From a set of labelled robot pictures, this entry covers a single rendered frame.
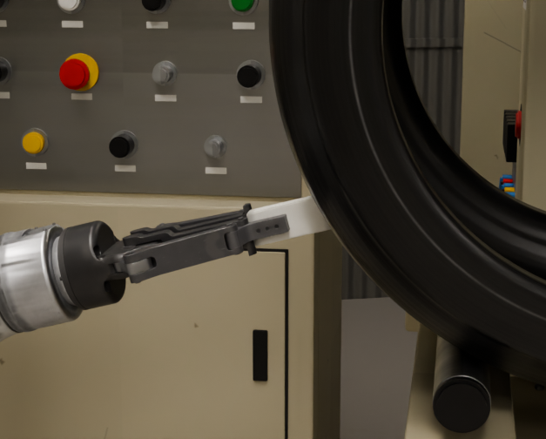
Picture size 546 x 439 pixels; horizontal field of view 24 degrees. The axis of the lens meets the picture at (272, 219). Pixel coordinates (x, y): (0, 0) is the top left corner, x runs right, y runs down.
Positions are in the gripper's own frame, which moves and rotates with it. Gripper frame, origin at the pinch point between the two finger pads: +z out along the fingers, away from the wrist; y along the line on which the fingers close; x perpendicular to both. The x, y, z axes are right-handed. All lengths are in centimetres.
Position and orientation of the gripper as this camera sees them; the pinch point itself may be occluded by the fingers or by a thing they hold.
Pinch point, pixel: (290, 219)
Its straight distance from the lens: 108.6
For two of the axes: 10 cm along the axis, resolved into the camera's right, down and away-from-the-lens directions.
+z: 9.6, -2.2, -2.0
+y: 1.5, -2.1, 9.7
